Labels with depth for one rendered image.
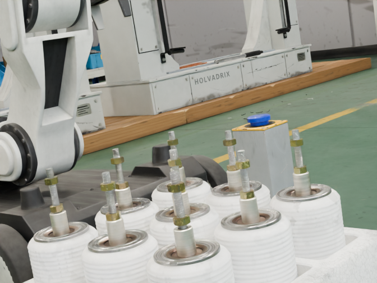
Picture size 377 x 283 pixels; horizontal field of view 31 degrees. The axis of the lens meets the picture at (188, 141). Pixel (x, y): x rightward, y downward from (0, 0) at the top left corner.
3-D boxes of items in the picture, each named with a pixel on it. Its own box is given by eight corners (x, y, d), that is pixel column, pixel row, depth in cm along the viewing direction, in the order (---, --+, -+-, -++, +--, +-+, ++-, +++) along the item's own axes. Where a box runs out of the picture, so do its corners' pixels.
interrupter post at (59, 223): (73, 231, 92) (69, 208, 91) (65, 237, 90) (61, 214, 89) (58, 232, 93) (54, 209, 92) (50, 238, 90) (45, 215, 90)
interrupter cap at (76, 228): (99, 224, 93) (97, 219, 93) (74, 243, 86) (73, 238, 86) (51, 227, 96) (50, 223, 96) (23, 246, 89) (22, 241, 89)
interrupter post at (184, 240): (175, 260, 74) (170, 232, 73) (178, 253, 76) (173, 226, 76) (197, 258, 73) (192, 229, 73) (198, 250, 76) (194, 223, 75)
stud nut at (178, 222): (182, 227, 73) (180, 219, 73) (170, 226, 74) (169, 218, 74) (193, 221, 74) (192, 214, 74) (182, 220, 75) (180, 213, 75)
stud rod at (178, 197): (184, 239, 74) (174, 173, 73) (178, 238, 74) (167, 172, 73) (190, 236, 74) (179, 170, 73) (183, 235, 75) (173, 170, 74)
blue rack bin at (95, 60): (61, 72, 685) (58, 52, 681) (91, 67, 712) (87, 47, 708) (92, 69, 650) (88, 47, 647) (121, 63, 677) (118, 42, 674)
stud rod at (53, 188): (61, 220, 91) (50, 167, 90) (64, 221, 91) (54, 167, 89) (54, 222, 91) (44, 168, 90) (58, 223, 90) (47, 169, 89)
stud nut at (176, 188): (176, 193, 72) (175, 186, 72) (165, 192, 73) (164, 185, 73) (188, 188, 74) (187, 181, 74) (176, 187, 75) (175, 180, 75)
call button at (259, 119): (243, 129, 116) (242, 118, 116) (257, 124, 119) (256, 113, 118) (262, 129, 113) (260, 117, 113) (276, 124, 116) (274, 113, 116)
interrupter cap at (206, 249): (149, 272, 72) (148, 265, 71) (159, 248, 79) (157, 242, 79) (219, 264, 71) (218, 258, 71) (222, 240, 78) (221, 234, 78)
